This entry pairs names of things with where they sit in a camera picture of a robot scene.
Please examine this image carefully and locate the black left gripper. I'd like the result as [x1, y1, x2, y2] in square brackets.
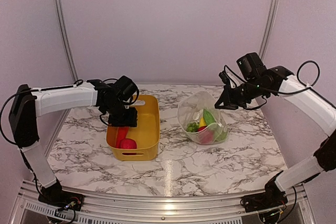
[103, 100, 138, 127]

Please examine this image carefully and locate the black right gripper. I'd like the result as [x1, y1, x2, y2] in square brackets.
[214, 77, 268, 110]

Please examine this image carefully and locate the red toy chili pepper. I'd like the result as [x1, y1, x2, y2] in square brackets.
[116, 127, 129, 148]

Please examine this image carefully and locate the green toy bitter gourd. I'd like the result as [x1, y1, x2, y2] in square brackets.
[203, 109, 216, 125]

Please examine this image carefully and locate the red toy apple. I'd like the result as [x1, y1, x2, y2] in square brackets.
[117, 138, 137, 150]

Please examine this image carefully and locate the clear polka dot zip bag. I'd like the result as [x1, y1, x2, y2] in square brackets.
[177, 91, 228, 145]

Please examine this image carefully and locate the yellow toy lemon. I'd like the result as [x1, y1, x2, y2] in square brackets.
[198, 117, 207, 128]

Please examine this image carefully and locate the yellow plastic basket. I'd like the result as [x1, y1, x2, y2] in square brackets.
[106, 95, 160, 161]

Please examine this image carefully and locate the green toy apple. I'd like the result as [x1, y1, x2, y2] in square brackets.
[214, 130, 228, 143]

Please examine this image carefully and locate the red toy pomegranate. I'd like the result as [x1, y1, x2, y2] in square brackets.
[197, 126, 214, 145]

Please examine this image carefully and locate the green toy grape bunch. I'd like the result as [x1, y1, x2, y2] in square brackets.
[186, 122, 199, 133]

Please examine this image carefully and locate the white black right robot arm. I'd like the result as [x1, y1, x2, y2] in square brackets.
[215, 66, 335, 207]

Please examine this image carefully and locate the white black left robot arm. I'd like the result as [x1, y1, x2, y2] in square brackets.
[8, 76, 160, 206]

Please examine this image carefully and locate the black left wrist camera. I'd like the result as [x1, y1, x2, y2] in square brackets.
[113, 76, 139, 103]

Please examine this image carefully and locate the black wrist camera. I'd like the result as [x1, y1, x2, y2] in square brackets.
[236, 52, 267, 80]
[113, 76, 139, 103]

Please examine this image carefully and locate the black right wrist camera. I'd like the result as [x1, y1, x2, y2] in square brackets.
[236, 52, 267, 80]

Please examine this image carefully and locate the aluminium front frame rail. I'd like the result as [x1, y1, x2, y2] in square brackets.
[15, 179, 316, 224]

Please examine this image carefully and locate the right aluminium corner post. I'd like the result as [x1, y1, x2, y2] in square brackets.
[259, 0, 279, 61]

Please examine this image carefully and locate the aluminium corner post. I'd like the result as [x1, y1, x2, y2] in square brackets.
[54, 0, 78, 81]
[259, 0, 279, 61]

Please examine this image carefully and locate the left aluminium corner post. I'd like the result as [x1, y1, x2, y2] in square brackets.
[54, 0, 78, 81]

